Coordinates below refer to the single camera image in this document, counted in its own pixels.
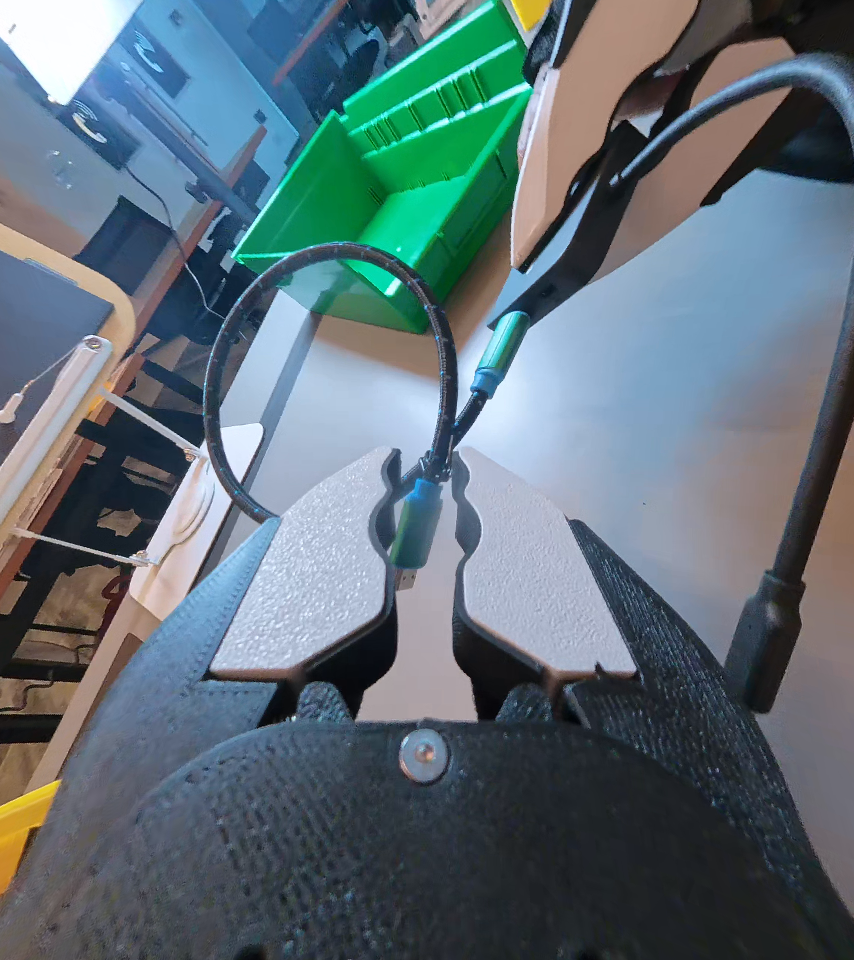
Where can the green plastic bin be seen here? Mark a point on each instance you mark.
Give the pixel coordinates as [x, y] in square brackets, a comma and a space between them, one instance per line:
[337, 225]

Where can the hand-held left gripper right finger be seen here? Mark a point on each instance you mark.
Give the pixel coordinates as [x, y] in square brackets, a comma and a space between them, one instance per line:
[539, 585]

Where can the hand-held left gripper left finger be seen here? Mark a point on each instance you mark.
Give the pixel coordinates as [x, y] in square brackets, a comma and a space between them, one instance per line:
[307, 585]

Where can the black adapter hub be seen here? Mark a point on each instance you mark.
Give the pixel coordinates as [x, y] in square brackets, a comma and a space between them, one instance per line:
[768, 637]

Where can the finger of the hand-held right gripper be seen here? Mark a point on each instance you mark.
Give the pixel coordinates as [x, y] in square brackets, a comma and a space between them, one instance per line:
[667, 187]
[554, 150]

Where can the bright white screen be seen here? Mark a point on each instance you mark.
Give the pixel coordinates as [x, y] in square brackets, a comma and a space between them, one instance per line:
[59, 37]

